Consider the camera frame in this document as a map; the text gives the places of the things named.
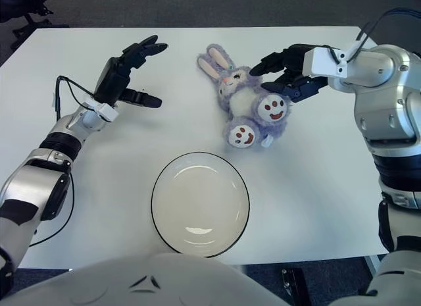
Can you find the white table leg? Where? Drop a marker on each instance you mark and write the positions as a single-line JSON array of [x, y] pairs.
[[373, 265]]

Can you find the black bracket under table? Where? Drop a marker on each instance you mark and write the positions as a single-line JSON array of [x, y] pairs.
[[294, 284]]

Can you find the silver robot torso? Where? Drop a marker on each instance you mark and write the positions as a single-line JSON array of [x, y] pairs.
[[148, 286]]

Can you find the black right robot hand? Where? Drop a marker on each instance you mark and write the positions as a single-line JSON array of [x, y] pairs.
[[289, 66]]

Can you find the purple plush bunny doll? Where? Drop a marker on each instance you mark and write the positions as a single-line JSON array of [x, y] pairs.
[[243, 102]]

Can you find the white plate with black rim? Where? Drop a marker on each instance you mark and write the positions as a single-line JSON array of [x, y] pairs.
[[200, 204]]

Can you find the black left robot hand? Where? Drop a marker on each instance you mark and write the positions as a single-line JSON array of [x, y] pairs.
[[113, 79]]

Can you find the black office chair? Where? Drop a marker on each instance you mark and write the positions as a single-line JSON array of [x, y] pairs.
[[13, 6]]

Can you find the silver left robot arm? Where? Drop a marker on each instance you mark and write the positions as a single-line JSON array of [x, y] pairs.
[[49, 168]]

